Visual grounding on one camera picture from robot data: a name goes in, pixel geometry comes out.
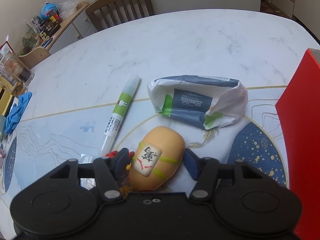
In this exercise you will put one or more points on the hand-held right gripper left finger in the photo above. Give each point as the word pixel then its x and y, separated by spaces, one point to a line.
pixel 121 161

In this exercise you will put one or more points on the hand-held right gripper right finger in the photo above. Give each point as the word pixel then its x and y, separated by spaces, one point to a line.
pixel 191 165

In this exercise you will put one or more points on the orange plush toy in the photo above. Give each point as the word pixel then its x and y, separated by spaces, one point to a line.
pixel 160 142

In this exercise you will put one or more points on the green glue pen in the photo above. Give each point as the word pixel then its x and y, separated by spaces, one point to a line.
pixel 122 105

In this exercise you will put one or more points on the tissue pack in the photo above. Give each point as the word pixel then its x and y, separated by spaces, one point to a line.
pixel 190 100

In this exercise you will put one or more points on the red cardboard box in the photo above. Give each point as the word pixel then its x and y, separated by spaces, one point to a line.
pixel 305 142

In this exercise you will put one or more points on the blue cloth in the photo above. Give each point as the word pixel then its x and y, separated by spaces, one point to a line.
pixel 17 110

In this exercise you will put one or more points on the yellow and black tissue box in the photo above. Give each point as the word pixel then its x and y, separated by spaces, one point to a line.
pixel 10 95

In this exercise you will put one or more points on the small wooden child chair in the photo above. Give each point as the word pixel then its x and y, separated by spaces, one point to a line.
pixel 35 56

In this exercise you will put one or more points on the glass bottle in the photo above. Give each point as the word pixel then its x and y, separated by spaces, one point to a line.
pixel 22 67

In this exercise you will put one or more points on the white sideboard cabinet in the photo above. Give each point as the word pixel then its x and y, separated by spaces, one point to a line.
pixel 75 27

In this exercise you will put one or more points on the potted plant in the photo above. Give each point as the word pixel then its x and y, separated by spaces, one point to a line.
pixel 31 40

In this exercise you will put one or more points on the red label jar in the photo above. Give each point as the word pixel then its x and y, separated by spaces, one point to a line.
pixel 55 18

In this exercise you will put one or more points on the clear plastic bag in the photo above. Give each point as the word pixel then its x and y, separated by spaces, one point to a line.
pixel 68 7

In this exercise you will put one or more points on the blue globe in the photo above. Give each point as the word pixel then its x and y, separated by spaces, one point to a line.
pixel 48 10

